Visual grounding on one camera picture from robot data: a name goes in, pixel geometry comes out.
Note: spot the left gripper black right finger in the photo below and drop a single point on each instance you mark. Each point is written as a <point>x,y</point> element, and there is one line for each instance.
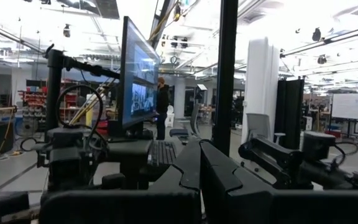
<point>291,208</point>

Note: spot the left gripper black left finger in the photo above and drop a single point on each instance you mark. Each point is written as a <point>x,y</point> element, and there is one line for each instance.
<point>120,208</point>

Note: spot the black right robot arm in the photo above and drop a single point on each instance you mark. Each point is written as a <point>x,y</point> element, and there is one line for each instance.
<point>272,157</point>

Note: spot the black keyboard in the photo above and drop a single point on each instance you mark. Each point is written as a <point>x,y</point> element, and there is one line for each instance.
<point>162,153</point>

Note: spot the grey office chair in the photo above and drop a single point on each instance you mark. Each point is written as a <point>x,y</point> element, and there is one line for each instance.
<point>258,124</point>

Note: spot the black partition screen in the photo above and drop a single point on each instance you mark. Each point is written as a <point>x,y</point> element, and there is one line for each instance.
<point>291,112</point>

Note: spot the dark office chair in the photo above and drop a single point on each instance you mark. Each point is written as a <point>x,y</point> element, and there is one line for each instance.
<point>194,121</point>

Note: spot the person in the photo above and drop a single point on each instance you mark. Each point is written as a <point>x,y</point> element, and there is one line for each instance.
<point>163,99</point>

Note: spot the whiteboard on stand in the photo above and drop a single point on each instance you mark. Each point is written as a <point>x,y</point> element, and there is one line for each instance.
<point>350,105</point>

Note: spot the white building column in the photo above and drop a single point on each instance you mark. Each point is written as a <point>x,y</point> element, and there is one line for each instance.
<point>259,87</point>

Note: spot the black computer monitor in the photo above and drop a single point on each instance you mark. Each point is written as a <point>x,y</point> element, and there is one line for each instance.
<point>138,77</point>

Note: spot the red storage shelving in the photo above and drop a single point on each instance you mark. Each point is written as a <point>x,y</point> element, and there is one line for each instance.
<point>33,99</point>

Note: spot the black vertical frame post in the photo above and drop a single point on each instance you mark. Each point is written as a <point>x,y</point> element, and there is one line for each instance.
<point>225,77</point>

